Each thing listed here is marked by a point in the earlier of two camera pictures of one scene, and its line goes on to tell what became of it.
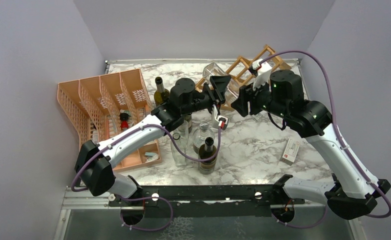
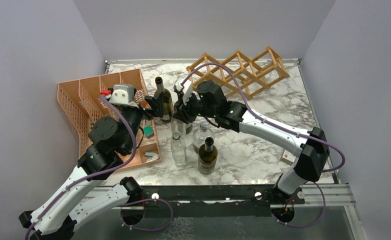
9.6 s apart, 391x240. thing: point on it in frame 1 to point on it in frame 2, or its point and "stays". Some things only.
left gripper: [220, 84] to [157, 103]
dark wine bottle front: [207, 151] stays
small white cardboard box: [290, 151] stays
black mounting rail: [206, 202] stays
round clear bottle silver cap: [200, 135] stays
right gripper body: [261, 100] to [193, 108]
